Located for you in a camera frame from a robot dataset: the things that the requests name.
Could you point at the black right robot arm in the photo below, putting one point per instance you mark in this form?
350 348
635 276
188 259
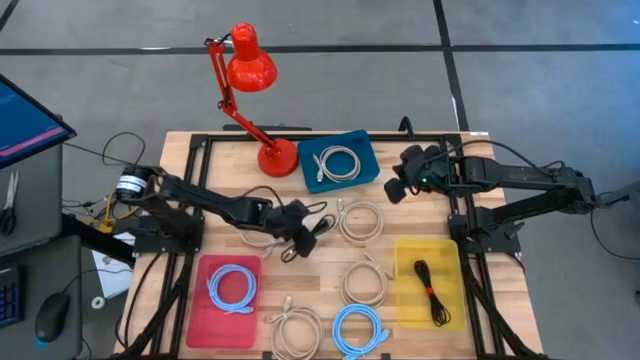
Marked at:
525 175

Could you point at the black computer mouse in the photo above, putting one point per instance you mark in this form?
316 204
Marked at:
52 315

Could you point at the red plastic tray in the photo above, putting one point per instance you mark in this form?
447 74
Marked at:
225 330

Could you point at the computer monitor with blue screen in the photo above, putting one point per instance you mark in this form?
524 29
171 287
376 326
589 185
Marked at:
25 125

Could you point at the black aluminium table frame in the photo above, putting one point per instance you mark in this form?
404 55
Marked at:
400 136

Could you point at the black keyboard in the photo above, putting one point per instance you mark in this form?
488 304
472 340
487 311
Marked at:
10 300

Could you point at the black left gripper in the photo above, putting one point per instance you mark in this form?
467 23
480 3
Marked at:
285 220

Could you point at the yellow translucent plastic bin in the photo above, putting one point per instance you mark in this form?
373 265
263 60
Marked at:
450 260

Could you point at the grey side table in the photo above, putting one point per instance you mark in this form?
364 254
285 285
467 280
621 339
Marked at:
40 200

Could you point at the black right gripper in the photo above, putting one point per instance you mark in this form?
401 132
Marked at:
432 170

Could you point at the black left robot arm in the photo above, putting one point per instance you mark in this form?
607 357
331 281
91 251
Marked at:
215 202

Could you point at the black hook clamp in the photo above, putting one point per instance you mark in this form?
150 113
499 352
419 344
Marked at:
406 125

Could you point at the red desk lamp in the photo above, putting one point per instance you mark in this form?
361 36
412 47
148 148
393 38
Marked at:
250 65

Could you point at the blue plastic bin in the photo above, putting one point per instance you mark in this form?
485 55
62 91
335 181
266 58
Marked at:
367 150

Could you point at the white paper sheet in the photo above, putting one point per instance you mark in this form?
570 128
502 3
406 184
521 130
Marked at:
112 280

